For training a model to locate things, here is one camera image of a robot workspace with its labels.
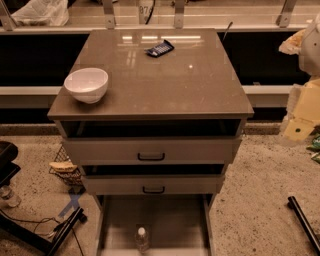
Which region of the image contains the top grey drawer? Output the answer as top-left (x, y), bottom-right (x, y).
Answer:
top-left (63, 138), bottom-right (241, 166)

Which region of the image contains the grey drawer cabinet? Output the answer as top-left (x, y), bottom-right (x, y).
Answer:
top-left (47, 28), bottom-right (255, 201)

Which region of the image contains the white plastic bag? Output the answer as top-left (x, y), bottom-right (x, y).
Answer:
top-left (12, 0), bottom-right (69, 26)

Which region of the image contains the middle grey drawer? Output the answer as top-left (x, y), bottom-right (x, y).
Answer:
top-left (82, 175), bottom-right (224, 195)

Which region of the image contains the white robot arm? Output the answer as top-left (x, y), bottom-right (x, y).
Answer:
top-left (279, 14), bottom-right (320, 142)

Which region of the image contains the clear bottle on floor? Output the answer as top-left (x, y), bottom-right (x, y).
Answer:
top-left (0, 186), bottom-right (21, 208)

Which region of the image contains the black cable on floor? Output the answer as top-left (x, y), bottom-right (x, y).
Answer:
top-left (0, 209), bottom-right (86, 256)

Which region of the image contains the black bar on floor right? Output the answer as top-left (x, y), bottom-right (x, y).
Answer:
top-left (287, 196), bottom-right (320, 256)

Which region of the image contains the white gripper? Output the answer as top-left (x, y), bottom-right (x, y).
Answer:
top-left (279, 29), bottom-right (320, 142)

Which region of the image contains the black stand base left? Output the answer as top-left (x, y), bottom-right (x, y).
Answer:
top-left (1, 136), bottom-right (95, 256)

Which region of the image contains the blue tape cross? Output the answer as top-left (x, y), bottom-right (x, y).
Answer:
top-left (58, 187), bottom-right (85, 218)

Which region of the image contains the dark blue snack packet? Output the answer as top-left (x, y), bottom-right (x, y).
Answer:
top-left (145, 40), bottom-right (175, 58)

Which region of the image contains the bottom open drawer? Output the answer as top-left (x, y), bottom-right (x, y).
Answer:
top-left (94, 195), bottom-right (215, 256)

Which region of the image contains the wire basket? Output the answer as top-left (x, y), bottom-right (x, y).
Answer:
top-left (49, 146), bottom-right (82, 186)

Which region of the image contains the green packet on floor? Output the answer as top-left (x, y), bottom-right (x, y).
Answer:
top-left (307, 134), bottom-right (320, 164)

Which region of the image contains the white bowl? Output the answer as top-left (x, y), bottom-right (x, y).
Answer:
top-left (64, 68), bottom-right (109, 104)

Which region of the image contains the clear water bottle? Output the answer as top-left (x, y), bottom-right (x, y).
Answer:
top-left (135, 227), bottom-right (149, 253)

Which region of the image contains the grey drawer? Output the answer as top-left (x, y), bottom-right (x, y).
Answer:
top-left (63, 138), bottom-right (241, 166)
top-left (82, 175), bottom-right (224, 195)

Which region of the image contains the bread loaf in basket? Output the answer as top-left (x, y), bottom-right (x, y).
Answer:
top-left (49, 161), bottom-right (77, 173)

